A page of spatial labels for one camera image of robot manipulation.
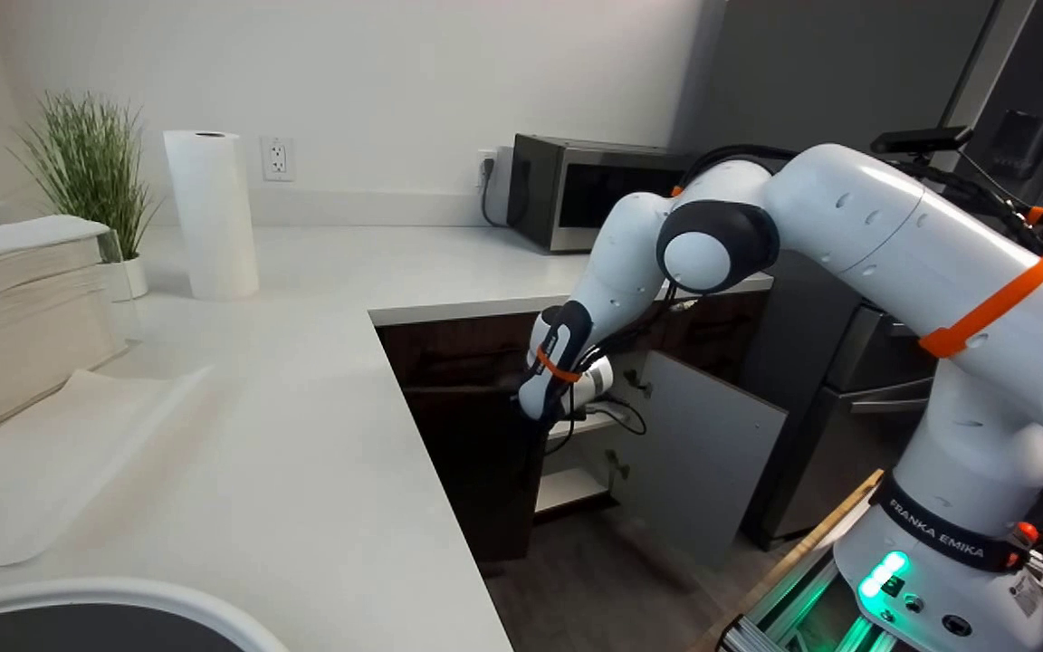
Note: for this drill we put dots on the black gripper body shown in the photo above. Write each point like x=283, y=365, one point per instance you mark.
x=555, y=365

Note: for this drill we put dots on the white cabinet shelf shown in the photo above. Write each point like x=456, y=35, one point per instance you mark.
x=569, y=488
x=583, y=428

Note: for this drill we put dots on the beige countertop box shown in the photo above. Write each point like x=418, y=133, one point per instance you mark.
x=15, y=326

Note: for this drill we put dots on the grey refrigerator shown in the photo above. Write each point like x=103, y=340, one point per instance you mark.
x=823, y=73

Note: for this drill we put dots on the white counter mat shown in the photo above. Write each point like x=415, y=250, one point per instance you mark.
x=53, y=457

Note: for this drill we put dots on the black equipment stand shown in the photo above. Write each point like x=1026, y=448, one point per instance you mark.
x=978, y=169

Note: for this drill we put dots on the stainless steel microwave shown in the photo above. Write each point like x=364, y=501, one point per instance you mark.
x=560, y=185

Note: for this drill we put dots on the robot base cart with green light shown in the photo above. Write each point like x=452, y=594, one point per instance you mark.
x=813, y=617

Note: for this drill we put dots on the dark wood cabinet door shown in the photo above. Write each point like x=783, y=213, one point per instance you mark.
x=473, y=471

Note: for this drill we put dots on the metal cabinet door hinge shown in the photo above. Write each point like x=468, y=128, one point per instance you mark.
x=640, y=385
x=616, y=464

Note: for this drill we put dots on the white paper towel roll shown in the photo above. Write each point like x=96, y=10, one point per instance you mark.
x=217, y=218

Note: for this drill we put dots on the cabinet door with white inside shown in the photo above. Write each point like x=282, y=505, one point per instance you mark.
x=703, y=464

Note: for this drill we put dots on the round white-rimmed sink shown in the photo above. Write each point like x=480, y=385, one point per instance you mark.
x=98, y=617

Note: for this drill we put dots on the green grass plant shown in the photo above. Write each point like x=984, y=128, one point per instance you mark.
x=89, y=169

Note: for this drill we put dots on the dark wood drawer front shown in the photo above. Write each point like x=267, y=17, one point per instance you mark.
x=717, y=326
x=456, y=349

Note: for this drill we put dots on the white plant pot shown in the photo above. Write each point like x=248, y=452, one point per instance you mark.
x=126, y=280

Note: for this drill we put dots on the white wall outlet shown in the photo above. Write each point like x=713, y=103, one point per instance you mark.
x=277, y=162

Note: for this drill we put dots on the light wooden plank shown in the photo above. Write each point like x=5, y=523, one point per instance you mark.
x=815, y=532

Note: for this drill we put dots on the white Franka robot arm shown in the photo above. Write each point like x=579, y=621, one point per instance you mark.
x=898, y=265

